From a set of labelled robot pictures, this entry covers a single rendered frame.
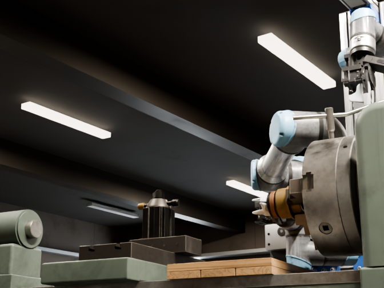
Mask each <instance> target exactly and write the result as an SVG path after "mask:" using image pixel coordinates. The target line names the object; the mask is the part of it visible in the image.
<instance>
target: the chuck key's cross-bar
mask: <svg viewBox="0 0 384 288"><path fill-rule="evenodd" d="M371 104H372V103H371ZM369 105H370V104H369ZM366 106H368V105H366ZM366 106H363V107H360V108H357V109H354V110H351V111H348V112H345V113H333V116H334V118H336V117H347V116H350V115H353V114H356V113H359V112H361V111H362V110H363V109H364V108H365V107H366ZM326 117H327V115H326V114H313V115H295V116H293V120H302V119H320V118H326Z"/></svg>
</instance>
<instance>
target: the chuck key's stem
mask: <svg viewBox="0 0 384 288"><path fill-rule="evenodd" d="M325 114H326V115H327V117H326V128H327V131H328V132H329V139H332V138H334V130H335V126H334V116H333V108H332V107H328V108H325Z"/></svg>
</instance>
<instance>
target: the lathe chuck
mask: <svg viewBox="0 0 384 288"><path fill-rule="evenodd" d="M343 138H344V137H340V138H332V139H325V140H320V141H313V142H312V143H311V144H309V146H308V147H307V149H306V152H305V156H304V159H303V165H302V176H306V175H307V173H311V174H312V175H313V182H314V188H313V189H311V191H309V192H307V190H302V198H303V206H304V211H305V217H306V222H307V225H308V228H309V232H310V235H311V238H312V240H313V242H314V244H315V246H316V248H317V249H318V251H319V252H320V253H321V254H322V255H323V256H324V257H326V258H336V257H353V256H360V255H358V254H357V253H356V252H355V251H354V250H353V249H352V247H351V245H350V243H349V241H348V239H347V236H346V233H345V230H344V227H343V223H342V219H341V214H340V210H339V204H338V196H337V182H336V164H337V154H338V148H339V145H340V142H341V140H342V139H343ZM323 222H327V223H329V224H330V225H331V226H332V228H333V230H332V232H331V233H328V234H325V233H323V232H321V231H320V229H319V226H320V224H321V223H323Z"/></svg>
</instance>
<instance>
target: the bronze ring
mask: <svg viewBox="0 0 384 288"><path fill-rule="evenodd" d="M288 188H289V186H288V187H287V188H282V189H278V190H277V191H272V192H269V193H268V195H267V208H268V211H269V214H270V216H271V217H272V218H282V219H287V218H292V219H295V217H294V215H295V214H296V213H302V212H305V211H304V206H303V204H302V205H291V206H290V205H288V204H287V203H286V189H288Z"/></svg>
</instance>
